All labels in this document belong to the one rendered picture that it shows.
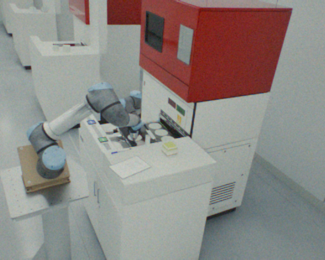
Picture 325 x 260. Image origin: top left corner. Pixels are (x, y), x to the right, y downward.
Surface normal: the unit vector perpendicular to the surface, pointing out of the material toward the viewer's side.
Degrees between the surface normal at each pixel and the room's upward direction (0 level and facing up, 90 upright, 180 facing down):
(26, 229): 0
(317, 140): 90
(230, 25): 90
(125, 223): 90
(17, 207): 0
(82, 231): 0
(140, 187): 90
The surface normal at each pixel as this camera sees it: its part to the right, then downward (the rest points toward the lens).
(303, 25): -0.87, 0.16
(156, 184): 0.47, 0.47
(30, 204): 0.09, -0.87
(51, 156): 0.48, -0.19
